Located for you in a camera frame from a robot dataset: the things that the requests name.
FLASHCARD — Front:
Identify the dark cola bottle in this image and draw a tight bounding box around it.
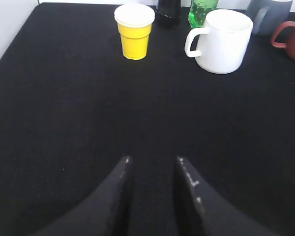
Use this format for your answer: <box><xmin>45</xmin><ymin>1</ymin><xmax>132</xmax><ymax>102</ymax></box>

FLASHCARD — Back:
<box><xmin>155</xmin><ymin>0</ymin><xmax>181</xmax><ymax>28</ymax></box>

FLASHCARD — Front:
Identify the green soda bottle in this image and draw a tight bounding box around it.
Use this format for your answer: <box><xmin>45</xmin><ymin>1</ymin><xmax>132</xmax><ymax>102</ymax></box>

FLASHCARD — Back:
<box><xmin>188</xmin><ymin>0</ymin><xmax>219</xmax><ymax>29</ymax></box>

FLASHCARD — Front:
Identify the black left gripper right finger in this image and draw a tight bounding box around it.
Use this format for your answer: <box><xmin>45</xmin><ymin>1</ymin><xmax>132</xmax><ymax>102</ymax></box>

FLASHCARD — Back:
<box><xmin>176</xmin><ymin>156</ymin><xmax>274</xmax><ymax>236</ymax></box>

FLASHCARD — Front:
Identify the grey ceramic mug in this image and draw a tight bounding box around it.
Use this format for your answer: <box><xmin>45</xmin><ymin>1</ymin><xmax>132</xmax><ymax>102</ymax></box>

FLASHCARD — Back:
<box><xmin>245</xmin><ymin>0</ymin><xmax>293</xmax><ymax>36</ymax></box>

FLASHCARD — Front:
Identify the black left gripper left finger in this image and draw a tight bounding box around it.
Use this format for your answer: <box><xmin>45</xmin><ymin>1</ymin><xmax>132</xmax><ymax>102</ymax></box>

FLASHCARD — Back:
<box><xmin>33</xmin><ymin>156</ymin><xmax>133</xmax><ymax>236</ymax></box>

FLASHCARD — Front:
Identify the white ceramic mug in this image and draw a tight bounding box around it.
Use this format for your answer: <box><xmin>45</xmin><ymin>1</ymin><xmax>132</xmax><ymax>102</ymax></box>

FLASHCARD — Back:
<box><xmin>184</xmin><ymin>9</ymin><xmax>253</xmax><ymax>74</ymax></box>

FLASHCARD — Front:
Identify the red ceramic mug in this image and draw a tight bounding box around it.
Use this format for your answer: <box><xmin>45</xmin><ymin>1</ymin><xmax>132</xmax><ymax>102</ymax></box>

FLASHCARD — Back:
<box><xmin>270</xmin><ymin>21</ymin><xmax>295</xmax><ymax>61</ymax></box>

